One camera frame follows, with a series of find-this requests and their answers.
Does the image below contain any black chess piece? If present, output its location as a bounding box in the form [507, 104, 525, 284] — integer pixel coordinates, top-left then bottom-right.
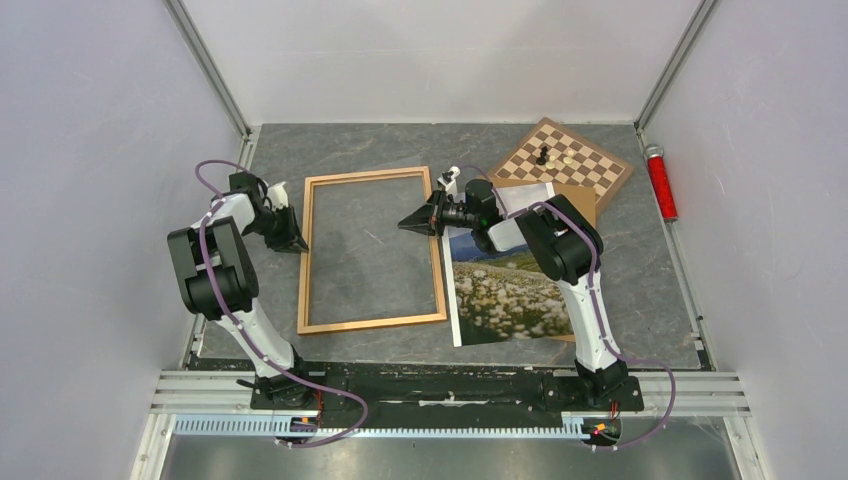
[536, 145, 549, 165]

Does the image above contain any aluminium table edge rail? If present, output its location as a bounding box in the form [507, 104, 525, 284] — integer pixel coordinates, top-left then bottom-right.
[151, 364, 751, 417]

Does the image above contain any wooden picture frame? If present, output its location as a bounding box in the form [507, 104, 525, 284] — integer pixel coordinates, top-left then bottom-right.
[297, 166, 448, 335]

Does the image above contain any left corner aluminium post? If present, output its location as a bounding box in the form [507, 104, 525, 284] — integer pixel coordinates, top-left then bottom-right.
[163, 0, 252, 139]

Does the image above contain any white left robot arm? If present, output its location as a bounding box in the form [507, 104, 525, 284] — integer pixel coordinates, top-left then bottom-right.
[167, 171, 315, 409]

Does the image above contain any wooden chessboard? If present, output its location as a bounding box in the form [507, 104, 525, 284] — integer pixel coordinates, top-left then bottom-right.
[489, 117, 634, 212]

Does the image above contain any landscape photo print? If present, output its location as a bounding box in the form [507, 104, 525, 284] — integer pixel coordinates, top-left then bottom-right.
[440, 184, 578, 348]

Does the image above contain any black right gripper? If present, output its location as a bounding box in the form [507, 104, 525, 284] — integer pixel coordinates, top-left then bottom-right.
[399, 188, 478, 238]

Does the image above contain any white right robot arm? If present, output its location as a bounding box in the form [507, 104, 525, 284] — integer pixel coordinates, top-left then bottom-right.
[397, 179, 629, 408]

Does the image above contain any right corner aluminium post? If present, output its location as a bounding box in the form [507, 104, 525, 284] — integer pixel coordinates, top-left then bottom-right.
[634, 0, 721, 133]

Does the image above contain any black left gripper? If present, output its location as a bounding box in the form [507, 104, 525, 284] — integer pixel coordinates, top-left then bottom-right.
[245, 204, 311, 255]

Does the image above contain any brown backing board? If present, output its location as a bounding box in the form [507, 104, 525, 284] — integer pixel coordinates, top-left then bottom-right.
[475, 173, 599, 343]

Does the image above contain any corner aluminium post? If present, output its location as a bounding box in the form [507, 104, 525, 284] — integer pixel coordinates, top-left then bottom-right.
[163, 0, 252, 139]
[634, 0, 721, 133]

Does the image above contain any red cylinder tool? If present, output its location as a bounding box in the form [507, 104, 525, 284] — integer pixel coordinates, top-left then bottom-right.
[644, 144, 678, 223]

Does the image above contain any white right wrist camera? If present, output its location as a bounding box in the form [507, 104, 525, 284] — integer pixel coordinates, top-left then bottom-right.
[437, 166, 461, 197]

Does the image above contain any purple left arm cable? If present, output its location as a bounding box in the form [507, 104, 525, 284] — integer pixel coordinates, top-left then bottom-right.
[193, 158, 369, 450]

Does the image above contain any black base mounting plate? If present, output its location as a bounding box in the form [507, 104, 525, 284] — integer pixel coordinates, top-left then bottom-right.
[250, 362, 644, 429]

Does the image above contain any white toothed cable rail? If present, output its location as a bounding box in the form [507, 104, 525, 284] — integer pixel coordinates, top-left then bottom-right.
[170, 414, 624, 440]

